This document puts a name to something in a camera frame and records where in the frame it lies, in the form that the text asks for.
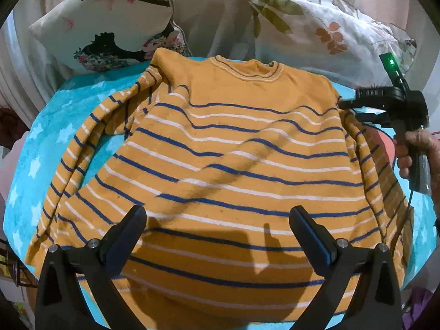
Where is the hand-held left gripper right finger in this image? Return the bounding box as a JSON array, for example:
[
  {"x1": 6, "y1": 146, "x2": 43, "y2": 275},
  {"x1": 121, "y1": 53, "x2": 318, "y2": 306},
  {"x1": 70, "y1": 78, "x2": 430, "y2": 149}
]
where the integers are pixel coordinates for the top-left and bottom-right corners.
[{"x1": 289, "y1": 205, "x2": 404, "y2": 330}]

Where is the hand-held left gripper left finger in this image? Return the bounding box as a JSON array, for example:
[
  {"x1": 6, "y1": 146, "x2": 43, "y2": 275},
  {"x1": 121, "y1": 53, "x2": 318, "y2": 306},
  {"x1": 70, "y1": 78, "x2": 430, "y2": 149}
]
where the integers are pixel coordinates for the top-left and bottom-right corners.
[{"x1": 34, "y1": 205, "x2": 148, "y2": 330}]

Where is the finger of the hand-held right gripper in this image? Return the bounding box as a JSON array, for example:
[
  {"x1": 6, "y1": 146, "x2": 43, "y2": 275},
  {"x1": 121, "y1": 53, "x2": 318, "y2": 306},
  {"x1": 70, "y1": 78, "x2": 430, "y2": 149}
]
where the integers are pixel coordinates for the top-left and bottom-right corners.
[
  {"x1": 338, "y1": 98, "x2": 365, "y2": 111},
  {"x1": 356, "y1": 111, "x2": 393, "y2": 127}
]

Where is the orange striped sweater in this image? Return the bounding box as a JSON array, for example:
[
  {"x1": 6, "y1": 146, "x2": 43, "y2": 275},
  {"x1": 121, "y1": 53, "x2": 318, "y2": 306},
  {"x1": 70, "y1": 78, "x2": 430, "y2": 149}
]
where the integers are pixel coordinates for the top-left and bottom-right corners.
[{"x1": 24, "y1": 47, "x2": 415, "y2": 320}]

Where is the person's right hand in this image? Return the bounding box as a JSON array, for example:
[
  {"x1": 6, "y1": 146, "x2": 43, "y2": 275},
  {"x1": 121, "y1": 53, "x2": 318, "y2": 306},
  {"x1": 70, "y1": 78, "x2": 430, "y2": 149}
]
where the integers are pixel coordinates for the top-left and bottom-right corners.
[{"x1": 393, "y1": 129, "x2": 440, "y2": 181}]

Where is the white pillow with leaf print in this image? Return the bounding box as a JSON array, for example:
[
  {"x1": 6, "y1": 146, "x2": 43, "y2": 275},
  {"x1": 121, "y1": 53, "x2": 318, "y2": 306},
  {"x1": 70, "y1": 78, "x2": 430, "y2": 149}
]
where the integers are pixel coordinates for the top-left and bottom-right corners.
[{"x1": 242, "y1": 0, "x2": 418, "y2": 92}]

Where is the wooden rack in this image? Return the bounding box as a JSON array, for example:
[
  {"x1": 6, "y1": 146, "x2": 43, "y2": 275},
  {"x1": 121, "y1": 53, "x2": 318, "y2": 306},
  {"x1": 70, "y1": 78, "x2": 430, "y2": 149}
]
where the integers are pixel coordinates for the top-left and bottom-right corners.
[{"x1": 0, "y1": 237, "x2": 39, "y2": 290}]

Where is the purple cloth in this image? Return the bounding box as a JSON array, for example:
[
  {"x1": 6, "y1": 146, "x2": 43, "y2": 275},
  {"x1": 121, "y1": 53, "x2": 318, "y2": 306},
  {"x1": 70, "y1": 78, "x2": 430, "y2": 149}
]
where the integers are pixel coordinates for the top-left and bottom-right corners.
[{"x1": 400, "y1": 287, "x2": 436, "y2": 330}]

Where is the turquoise star blanket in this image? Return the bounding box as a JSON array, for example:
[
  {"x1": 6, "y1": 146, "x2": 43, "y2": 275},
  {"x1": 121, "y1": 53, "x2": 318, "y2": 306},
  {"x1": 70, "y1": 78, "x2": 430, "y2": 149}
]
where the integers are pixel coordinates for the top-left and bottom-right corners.
[{"x1": 3, "y1": 55, "x2": 439, "y2": 330}]

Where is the dark red cloth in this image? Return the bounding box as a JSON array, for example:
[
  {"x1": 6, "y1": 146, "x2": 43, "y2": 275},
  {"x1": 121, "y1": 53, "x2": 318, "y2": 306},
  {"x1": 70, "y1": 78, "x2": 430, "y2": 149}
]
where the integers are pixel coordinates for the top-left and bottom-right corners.
[{"x1": 0, "y1": 107, "x2": 31, "y2": 148}]

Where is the white curtain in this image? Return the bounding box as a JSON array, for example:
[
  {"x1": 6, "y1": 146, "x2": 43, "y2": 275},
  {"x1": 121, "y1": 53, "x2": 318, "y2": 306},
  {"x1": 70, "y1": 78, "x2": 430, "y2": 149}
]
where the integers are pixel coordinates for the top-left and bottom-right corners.
[{"x1": 0, "y1": 9, "x2": 67, "y2": 133}]

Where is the white pillow with black silhouette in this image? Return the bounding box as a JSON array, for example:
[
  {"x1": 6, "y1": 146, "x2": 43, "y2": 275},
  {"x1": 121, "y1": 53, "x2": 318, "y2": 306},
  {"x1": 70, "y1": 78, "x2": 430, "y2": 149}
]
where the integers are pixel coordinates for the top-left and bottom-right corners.
[{"x1": 28, "y1": 0, "x2": 192, "y2": 74}]

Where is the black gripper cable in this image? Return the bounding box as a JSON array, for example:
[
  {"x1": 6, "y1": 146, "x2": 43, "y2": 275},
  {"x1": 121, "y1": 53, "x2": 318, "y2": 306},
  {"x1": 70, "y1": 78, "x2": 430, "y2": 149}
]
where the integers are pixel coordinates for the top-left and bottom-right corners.
[{"x1": 383, "y1": 179, "x2": 415, "y2": 248}]

